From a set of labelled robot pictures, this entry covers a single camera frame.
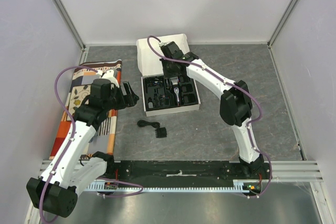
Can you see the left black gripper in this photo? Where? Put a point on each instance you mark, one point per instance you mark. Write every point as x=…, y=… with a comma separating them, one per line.
x=129, y=100

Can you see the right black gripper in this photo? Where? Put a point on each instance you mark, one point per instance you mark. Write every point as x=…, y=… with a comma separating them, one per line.
x=171, y=73

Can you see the black silver hair clipper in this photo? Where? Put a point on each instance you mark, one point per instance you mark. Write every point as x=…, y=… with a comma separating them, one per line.
x=176, y=90

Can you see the small clear oil bottle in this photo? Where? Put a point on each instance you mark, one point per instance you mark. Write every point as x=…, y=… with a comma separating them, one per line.
x=150, y=103

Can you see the white clipper kit box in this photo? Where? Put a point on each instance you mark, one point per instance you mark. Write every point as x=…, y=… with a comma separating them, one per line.
x=158, y=87

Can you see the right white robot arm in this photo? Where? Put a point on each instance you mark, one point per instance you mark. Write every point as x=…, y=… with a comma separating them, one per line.
x=235, y=101

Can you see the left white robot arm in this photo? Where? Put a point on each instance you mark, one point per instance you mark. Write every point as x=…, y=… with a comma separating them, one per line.
x=57, y=189

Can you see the comb guard in box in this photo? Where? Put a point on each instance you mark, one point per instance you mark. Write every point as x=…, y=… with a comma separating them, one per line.
x=189, y=99
x=187, y=88

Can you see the black comb guard attachment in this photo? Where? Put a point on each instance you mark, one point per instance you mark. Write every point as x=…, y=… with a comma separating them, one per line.
x=161, y=132

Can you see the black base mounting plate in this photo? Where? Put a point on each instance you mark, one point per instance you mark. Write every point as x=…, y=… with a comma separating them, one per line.
x=184, y=173

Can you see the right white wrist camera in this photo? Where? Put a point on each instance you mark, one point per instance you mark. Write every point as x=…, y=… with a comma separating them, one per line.
x=164, y=44

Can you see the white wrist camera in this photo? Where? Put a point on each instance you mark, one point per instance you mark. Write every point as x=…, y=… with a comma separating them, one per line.
x=109, y=75
x=164, y=44

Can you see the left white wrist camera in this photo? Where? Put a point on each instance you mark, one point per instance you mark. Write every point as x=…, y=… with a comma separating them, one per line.
x=109, y=75

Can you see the grey slotted cable duct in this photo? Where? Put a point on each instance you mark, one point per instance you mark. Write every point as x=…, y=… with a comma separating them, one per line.
x=103, y=186

